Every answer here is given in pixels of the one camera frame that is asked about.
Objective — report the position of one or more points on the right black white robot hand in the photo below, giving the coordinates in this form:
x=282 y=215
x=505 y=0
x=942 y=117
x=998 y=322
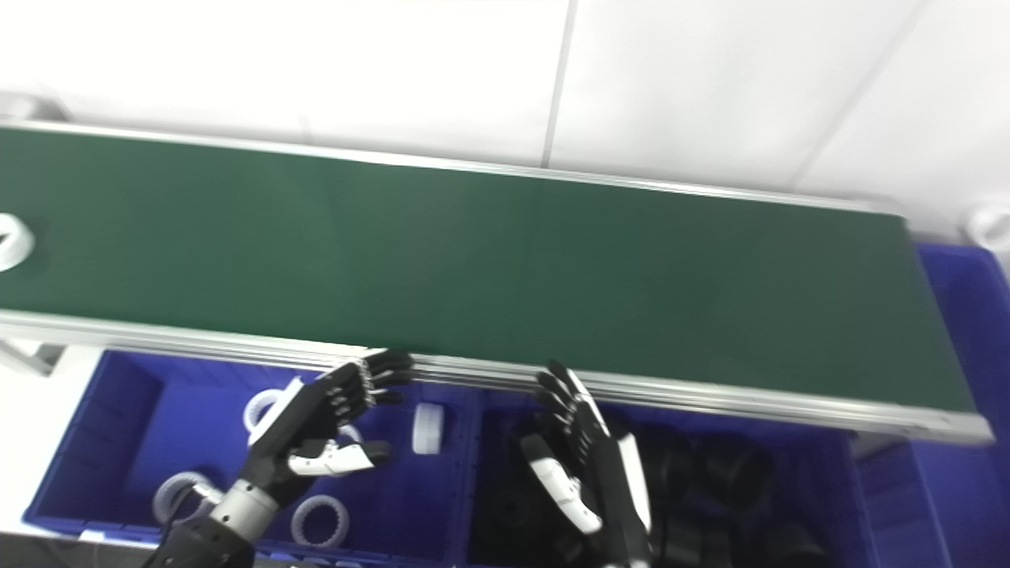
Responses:
x=607 y=481

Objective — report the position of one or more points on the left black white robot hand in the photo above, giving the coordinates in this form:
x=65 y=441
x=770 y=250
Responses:
x=308 y=418

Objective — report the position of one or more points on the white disc part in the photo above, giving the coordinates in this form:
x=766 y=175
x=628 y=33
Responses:
x=427 y=427

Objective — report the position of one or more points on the blue bin with white parts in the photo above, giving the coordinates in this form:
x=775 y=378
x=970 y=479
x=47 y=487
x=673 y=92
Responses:
x=118 y=426

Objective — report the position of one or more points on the blue bin with black parts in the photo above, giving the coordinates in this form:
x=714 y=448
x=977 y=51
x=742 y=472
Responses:
x=821 y=473

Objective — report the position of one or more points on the green conveyor belt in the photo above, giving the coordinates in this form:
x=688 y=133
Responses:
x=552 y=268

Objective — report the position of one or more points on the aluminium conveyor support leg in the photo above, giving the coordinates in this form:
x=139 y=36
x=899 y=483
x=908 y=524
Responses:
x=31 y=356

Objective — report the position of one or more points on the empty blue bin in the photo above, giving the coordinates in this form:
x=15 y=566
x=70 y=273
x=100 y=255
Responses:
x=963 y=379

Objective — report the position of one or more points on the grey conveyor end housing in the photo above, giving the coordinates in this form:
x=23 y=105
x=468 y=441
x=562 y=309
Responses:
x=20 y=106

